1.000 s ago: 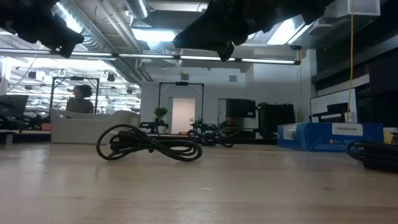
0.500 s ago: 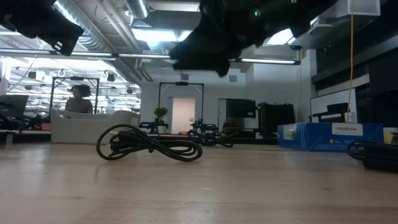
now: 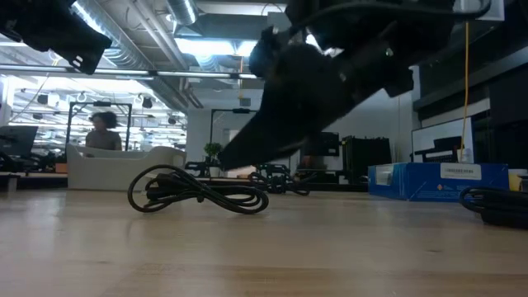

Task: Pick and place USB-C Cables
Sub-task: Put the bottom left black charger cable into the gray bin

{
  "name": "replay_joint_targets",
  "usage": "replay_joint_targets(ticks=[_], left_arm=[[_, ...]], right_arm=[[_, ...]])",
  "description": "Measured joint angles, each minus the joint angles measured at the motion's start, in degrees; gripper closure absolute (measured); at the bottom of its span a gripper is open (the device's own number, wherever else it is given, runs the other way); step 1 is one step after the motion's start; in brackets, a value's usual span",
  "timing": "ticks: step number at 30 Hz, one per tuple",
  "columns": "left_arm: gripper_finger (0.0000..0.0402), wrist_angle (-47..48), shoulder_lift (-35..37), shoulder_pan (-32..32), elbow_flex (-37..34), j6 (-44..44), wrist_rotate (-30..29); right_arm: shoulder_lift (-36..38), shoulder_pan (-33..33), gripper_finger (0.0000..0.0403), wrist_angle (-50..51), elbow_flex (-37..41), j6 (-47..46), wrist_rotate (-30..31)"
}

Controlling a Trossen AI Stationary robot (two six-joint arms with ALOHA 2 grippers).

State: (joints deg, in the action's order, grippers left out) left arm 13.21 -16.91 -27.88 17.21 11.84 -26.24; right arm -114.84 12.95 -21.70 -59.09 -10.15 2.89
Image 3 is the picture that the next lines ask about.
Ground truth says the black square screen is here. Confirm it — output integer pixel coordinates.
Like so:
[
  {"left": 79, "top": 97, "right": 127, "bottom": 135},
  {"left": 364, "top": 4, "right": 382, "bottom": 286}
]
[{"left": 303, "top": 131, "right": 341, "bottom": 158}]

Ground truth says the white board panel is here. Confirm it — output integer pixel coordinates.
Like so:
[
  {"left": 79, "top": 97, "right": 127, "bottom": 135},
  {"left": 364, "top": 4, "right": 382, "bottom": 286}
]
[{"left": 411, "top": 117, "right": 474, "bottom": 164}]

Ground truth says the green potted plant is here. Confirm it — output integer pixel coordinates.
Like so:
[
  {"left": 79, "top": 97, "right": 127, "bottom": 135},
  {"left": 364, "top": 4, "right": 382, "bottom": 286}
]
[{"left": 203, "top": 142, "right": 224, "bottom": 178}]

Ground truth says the white plastic bin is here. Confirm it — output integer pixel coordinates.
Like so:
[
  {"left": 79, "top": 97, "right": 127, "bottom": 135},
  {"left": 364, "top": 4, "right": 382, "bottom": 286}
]
[{"left": 65, "top": 144, "right": 187, "bottom": 193}]

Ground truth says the tall black cabinet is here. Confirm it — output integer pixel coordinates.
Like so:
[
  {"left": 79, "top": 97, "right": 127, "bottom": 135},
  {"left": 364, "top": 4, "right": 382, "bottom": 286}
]
[{"left": 342, "top": 135, "right": 393, "bottom": 186}]

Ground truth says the person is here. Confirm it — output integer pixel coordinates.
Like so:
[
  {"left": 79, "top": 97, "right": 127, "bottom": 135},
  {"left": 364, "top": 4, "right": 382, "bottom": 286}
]
[{"left": 85, "top": 111, "right": 123, "bottom": 152}]

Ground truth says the silver spiral ventilation duct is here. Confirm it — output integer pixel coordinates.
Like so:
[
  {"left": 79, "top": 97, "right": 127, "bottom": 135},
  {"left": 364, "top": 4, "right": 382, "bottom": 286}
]
[{"left": 164, "top": 0, "right": 200, "bottom": 26}]

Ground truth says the black gantry frame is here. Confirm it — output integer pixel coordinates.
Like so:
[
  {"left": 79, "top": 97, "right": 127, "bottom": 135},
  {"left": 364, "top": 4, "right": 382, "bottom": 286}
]
[
  {"left": 210, "top": 107, "right": 260, "bottom": 145},
  {"left": 65, "top": 101, "right": 133, "bottom": 152}
]

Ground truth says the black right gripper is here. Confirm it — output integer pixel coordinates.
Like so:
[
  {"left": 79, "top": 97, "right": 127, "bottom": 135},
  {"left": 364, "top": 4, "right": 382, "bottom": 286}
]
[{"left": 217, "top": 26, "right": 414, "bottom": 171}]

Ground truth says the black USB-C cable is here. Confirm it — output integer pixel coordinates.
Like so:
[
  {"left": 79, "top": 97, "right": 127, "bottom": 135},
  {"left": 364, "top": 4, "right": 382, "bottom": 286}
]
[
  {"left": 459, "top": 186, "right": 528, "bottom": 230},
  {"left": 126, "top": 163, "right": 270, "bottom": 215}
]

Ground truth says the blue cardboard box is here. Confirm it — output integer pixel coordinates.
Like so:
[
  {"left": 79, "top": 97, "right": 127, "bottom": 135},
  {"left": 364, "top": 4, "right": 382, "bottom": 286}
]
[{"left": 367, "top": 162, "right": 511, "bottom": 204}]

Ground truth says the black computer monitor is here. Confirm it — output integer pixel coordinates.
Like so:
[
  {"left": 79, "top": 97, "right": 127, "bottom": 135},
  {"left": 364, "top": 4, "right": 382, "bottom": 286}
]
[{"left": 0, "top": 125, "right": 39, "bottom": 158}]

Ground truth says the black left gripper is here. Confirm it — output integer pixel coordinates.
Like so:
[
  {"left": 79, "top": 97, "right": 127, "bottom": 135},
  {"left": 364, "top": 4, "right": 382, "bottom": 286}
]
[{"left": 0, "top": 0, "right": 113, "bottom": 76}]

